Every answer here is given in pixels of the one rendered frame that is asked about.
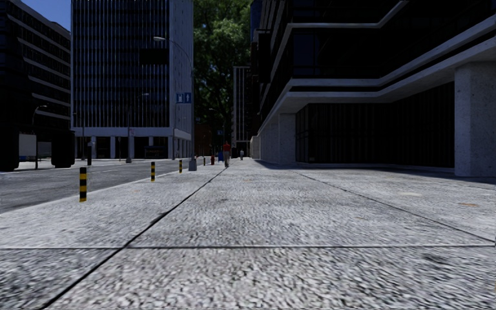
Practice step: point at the pale ribbed tower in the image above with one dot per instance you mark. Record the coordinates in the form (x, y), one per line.
(241, 104)

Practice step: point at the grey street lamp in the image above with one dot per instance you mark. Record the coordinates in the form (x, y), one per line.
(192, 128)

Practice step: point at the trees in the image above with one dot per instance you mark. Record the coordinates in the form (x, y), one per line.
(221, 58)

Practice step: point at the pale concrete building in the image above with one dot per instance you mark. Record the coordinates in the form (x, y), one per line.
(348, 97)

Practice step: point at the glass tower with pale ribs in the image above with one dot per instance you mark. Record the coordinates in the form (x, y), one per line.
(124, 77)

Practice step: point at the dark banded building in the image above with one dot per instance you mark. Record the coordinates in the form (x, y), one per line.
(35, 77)

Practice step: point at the short dark post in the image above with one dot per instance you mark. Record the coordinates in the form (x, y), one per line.
(89, 153)

